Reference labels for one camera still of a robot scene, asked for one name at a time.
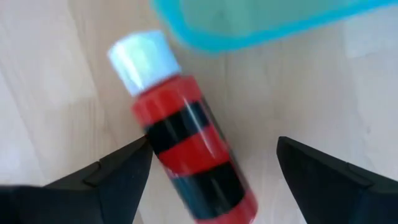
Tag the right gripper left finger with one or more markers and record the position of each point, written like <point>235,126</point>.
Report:
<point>93,193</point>

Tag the teal translucent plastic bin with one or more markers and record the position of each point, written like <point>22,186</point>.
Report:
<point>248,21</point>

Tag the small red paint bottle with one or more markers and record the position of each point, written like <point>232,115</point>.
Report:
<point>189,146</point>

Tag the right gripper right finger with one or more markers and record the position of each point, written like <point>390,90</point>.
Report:
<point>335,189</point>

